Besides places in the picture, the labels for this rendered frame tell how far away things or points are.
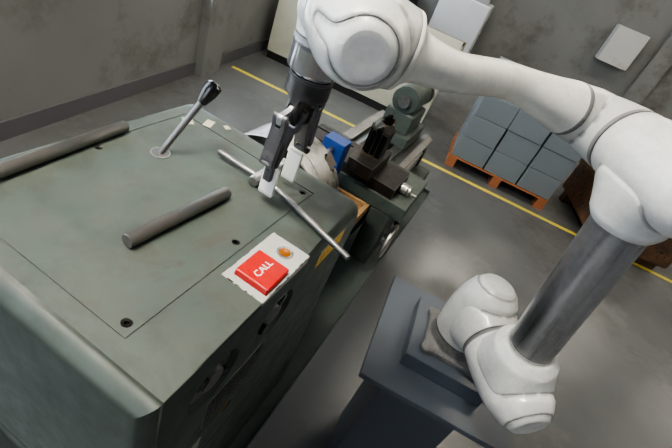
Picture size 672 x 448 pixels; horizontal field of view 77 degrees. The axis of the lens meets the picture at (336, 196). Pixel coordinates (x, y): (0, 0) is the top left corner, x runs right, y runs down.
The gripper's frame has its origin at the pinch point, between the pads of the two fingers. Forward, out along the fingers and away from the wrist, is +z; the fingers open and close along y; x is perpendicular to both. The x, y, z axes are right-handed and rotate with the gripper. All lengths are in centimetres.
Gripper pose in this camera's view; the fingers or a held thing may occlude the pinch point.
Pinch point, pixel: (280, 173)
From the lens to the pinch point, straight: 79.8
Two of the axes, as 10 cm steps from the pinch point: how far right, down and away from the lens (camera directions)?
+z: -3.3, 7.7, 5.5
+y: 4.5, -3.9, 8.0
